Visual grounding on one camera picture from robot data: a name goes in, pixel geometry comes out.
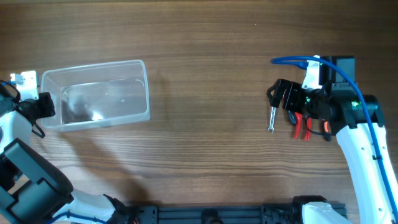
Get red black screwdriver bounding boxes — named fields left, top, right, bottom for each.
left=287, top=110, right=297, bottom=126

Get right blue cable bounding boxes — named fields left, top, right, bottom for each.
left=271, top=55, right=398, bottom=218

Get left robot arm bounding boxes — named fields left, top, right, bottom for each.
left=1, top=87, right=129, bottom=223

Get small silver wrench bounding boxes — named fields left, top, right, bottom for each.
left=268, top=106, right=277, bottom=133

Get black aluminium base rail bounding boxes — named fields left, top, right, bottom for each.
left=130, top=203, right=304, bottom=224

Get blue cable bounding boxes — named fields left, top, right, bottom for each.
left=271, top=55, right=398, bottom=218
left=46, top=210, right=108, bottom=224

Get left blue cable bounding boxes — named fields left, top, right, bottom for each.
left=46, top=210, right=108, bottom=224

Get clear plastic container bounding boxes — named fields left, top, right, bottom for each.
left=40, top=60, right=150, bottom=132

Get red handled snips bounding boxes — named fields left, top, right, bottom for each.
left=294, top=112, right=312, bottom=141

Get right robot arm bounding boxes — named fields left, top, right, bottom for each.
left=267, top=55, right=397, bottom=223

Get orange black needle-nose pliers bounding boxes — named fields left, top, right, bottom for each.
left=321, top=119, right=331, bottom=142

